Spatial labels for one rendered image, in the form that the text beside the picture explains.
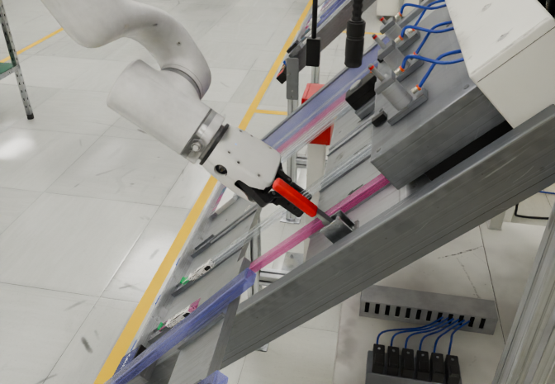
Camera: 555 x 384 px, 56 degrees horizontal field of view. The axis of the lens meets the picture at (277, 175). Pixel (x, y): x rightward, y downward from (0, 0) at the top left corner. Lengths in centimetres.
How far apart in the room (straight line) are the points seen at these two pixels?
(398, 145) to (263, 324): 29
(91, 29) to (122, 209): 187
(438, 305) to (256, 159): 51
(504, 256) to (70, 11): 104
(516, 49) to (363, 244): 25
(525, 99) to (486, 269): 79
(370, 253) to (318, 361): 125
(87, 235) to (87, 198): 29
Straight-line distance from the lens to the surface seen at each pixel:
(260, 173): 76
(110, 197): 263
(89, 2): 71
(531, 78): 52
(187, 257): 107
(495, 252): 134
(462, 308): 111
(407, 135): 55
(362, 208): 65
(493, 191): 55
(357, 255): 59
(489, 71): 51
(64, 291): 218
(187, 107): 76
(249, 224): 94
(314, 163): 175
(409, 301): 109
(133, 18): 74
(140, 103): 76
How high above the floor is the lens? 142
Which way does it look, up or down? 32 degrees down
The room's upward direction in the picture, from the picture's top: straight up
